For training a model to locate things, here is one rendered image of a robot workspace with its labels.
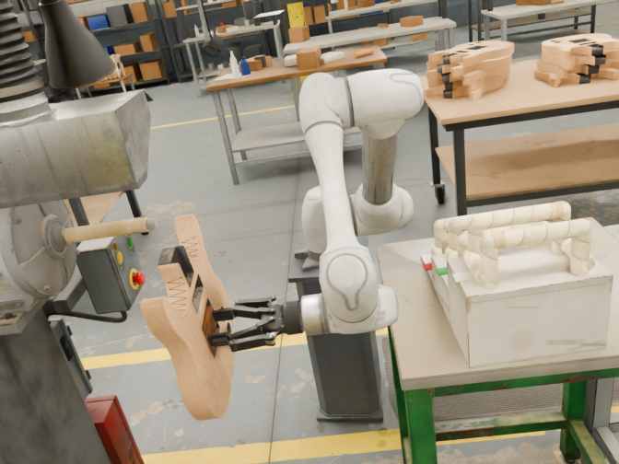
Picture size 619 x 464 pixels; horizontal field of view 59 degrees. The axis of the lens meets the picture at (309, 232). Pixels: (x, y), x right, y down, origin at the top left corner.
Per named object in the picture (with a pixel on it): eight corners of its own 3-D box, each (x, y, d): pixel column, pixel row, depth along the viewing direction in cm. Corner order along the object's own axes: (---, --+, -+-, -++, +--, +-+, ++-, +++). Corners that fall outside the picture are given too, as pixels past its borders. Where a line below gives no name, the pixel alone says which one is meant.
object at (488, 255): (484, 291, 103) (483, 247, 99) (478, 282, 106) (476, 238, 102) (500, 288, 103) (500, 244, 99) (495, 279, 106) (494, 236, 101)
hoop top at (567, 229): (482, 254, 100) (482, 239, 98) (477, 246, 102) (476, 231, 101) (594, 237, 99) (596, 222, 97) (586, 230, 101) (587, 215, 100)
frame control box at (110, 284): (47, 350, 152) (10, 270, 140) (77, 306, 171) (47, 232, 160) (133, 340, 150) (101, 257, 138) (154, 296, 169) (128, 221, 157)
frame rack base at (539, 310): (470, 370, 109) (467, 298, 102) (449, 325, 123) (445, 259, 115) (607, 349, 108) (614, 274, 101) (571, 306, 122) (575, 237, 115)
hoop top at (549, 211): (469, 234, 107) (468, 219, 105) (464, 227, 110) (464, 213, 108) (573, 218, 106) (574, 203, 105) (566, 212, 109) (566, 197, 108)
